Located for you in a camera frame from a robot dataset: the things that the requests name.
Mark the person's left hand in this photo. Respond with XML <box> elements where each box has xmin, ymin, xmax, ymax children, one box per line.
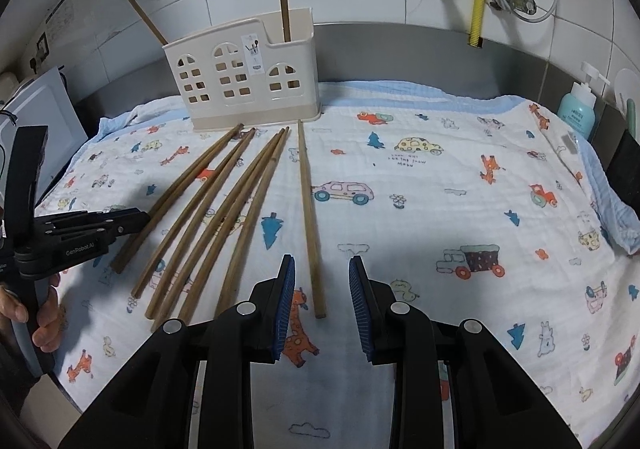
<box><xmin>0</xmin><ymin>273</ymin><xmax>64</xmax><ymax>354</ymax></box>

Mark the black utensil container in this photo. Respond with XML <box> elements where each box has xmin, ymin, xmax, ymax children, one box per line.
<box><xmin>605</xmin><ymin>129</ymin><xmax>640</xmax><ymax>210</ymax></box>

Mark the beige plastic chopstick holder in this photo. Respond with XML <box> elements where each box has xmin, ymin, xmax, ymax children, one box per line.
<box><xmin>164</xmin><ymin>6</ymin><xmax>323</xmax><ymax>132</ymax></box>

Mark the white microwave oven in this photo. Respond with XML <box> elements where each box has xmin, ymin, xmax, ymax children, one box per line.
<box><xmin>0</xmin><ymin>66</ymin><xmax>90</xmax><ymax>200</ymax></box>

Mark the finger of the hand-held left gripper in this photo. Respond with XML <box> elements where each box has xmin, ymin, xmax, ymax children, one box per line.
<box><xmin>35</xmin><ymin>209</ymin><xmax>152</xmax><ymax>237</ymax></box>

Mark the white round spatula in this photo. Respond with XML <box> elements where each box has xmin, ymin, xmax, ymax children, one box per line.
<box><xmin>614</xmin><ymin>68</ymin><xmax>640</xmax><ymax>112</ymax></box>

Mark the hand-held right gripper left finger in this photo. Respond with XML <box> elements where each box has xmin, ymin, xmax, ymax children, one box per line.
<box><xmin>57</xmin><ymin>254</ymin><xmax>297</xmax><ymax>449</ymax></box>

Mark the white wall label sticker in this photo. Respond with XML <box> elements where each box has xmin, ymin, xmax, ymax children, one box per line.
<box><xmin>45</xmin><ymin>0</ymin><xmax>73</xmax><ymax>30</ymax></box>

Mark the printed blanket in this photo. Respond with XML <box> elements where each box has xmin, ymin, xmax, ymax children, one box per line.
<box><xmin>35</xmin><ymin>81</ymin><xmax>640</xmax><ymax>449</ymax></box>

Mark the teal pump bottle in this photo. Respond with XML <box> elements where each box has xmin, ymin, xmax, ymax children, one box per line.
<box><xmin>556</xmin><ymin>61</ymin><xmax>612</xmax><ymax>142</ymax></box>

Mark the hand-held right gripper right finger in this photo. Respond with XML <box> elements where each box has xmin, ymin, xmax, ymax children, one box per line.
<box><xmin>348</xmin><ymin>255</ymin><xmax>583</xmax><ymax>449</ymax></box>

